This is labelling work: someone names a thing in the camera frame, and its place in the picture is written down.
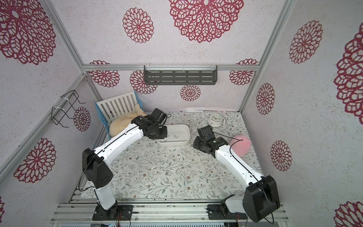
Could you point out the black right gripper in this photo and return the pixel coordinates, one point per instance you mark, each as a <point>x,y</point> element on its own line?
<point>200,144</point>

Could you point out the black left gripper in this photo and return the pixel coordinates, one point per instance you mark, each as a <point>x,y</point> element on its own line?
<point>163,135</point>

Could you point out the white plastic storage box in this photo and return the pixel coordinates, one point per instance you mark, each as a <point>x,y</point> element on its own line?
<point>185,135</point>

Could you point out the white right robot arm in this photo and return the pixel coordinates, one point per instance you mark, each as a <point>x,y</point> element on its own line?
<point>260,198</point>

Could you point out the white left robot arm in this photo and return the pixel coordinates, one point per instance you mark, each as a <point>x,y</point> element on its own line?
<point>96,163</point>

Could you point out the white alarm clock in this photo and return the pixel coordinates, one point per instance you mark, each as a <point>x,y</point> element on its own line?
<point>216,120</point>

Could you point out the beige plush cloth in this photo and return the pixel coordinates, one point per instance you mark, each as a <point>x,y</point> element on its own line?
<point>121,123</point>

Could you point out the white slatted blue basket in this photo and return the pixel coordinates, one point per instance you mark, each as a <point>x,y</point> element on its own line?
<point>110,109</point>

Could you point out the dark grey wall shelf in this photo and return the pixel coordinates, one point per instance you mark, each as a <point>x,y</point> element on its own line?
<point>180,77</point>

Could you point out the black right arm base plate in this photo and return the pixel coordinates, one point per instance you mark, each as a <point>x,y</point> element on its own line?
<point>220,211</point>

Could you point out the black wire wall rack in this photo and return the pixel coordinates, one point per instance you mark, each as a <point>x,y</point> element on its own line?
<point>59,113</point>

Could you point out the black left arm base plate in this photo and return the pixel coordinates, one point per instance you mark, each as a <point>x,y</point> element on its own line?
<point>116,212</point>

